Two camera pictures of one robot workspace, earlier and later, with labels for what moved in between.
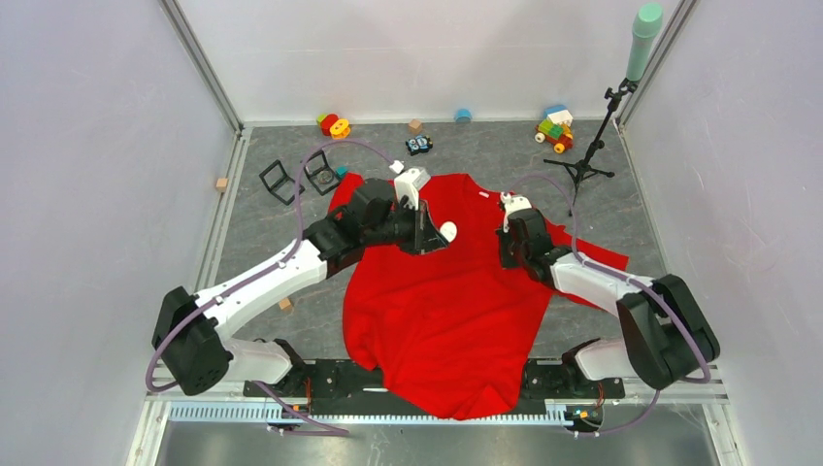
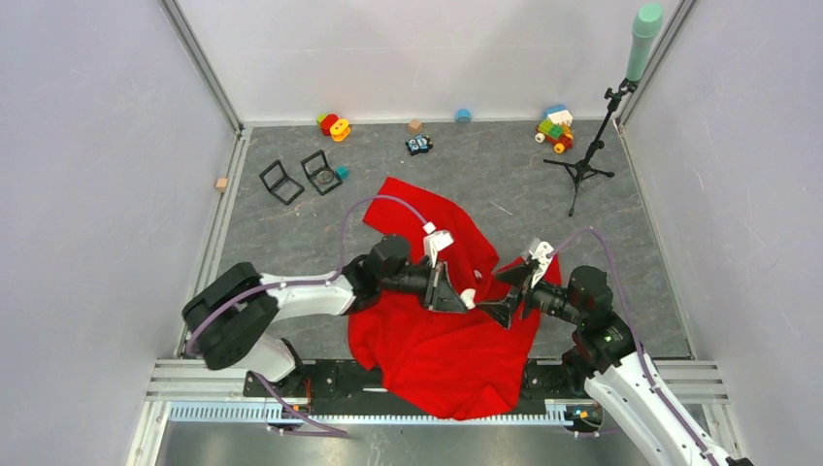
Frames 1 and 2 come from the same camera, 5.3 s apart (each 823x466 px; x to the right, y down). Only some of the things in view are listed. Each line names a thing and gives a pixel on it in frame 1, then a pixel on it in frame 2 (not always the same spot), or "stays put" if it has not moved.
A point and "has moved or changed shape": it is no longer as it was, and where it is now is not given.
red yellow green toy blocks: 332,125 stays put
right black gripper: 507,261 -> 502,311
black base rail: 339,382 stays put
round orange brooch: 448,230 has moved or changed shape
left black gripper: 425,238 -> 439,284
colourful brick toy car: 556,128 stays put
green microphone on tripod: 646,24 stays put
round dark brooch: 325,177 stays put
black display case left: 277,181 stays put
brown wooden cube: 414,126 stays put
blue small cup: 463,116 stays put
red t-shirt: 451,330 has moved or changed shape
